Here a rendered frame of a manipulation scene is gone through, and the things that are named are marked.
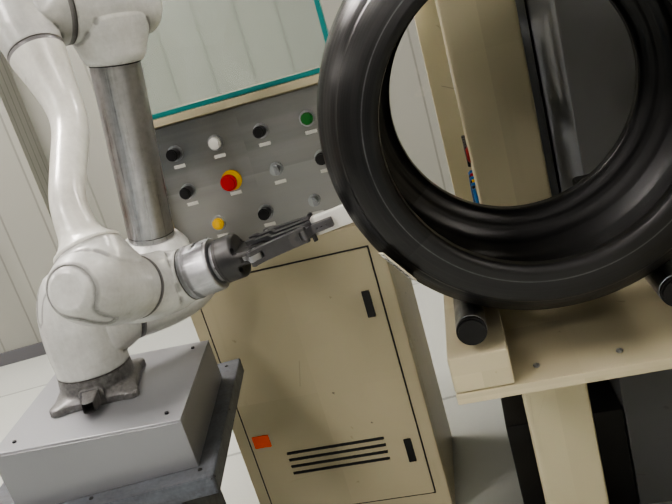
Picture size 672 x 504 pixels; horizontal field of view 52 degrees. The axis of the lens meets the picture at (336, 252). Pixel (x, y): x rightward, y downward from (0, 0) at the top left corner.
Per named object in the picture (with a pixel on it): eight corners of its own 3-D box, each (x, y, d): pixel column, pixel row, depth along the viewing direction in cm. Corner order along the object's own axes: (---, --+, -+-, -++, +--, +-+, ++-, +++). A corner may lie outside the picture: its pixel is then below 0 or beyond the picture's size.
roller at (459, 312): (450, 238, 131) (474, 241, 130) (447, 260, 132) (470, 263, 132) (458, 316, 98) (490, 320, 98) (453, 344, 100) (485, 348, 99)
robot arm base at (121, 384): (44, 429, 136) (36, 404, 135) (66, 381, 158) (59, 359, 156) (137, 405, 139) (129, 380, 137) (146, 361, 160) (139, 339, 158)
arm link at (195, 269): (186, 240, 117) (217, 227, 115) (210, 286, 119) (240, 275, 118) (167, 258, 108) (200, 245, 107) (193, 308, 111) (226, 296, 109)
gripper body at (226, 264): (202, 250, 107) (254, 229, 105) (217, 233, 115) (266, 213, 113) (223, 292, 109) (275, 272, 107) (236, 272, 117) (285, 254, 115)
